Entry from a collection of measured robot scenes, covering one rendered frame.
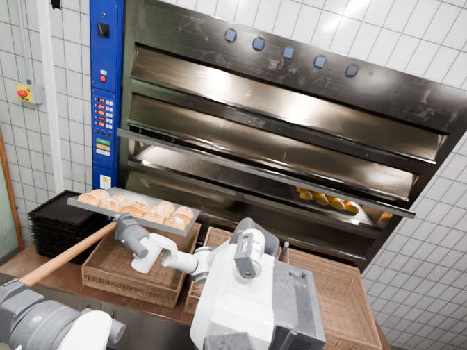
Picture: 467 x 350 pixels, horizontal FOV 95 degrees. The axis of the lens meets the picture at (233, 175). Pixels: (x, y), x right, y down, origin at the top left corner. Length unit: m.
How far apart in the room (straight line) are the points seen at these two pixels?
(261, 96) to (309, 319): 1.05
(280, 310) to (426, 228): 1.49
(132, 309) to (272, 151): 1.21
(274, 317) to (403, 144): 1.25
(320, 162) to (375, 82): 0.50
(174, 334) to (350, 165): 1.47
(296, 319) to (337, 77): 1.13
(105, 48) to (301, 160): 1.27
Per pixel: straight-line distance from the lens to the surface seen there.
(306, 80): 1.32
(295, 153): 1.38
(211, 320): 0.57
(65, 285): 1.66
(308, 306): 0.66
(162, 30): 1.40
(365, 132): 1.45
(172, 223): 1.03
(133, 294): 1.52
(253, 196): 1.48
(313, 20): 1.34
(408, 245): 2.00
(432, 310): 2.58
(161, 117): 1.42
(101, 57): 1.52
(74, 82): 1.68
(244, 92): 1.29
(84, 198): 1.18
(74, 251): 0.82
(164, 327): 1.58
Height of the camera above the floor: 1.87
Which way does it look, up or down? 24 degrees down
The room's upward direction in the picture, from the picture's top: 16 degrees clockwise
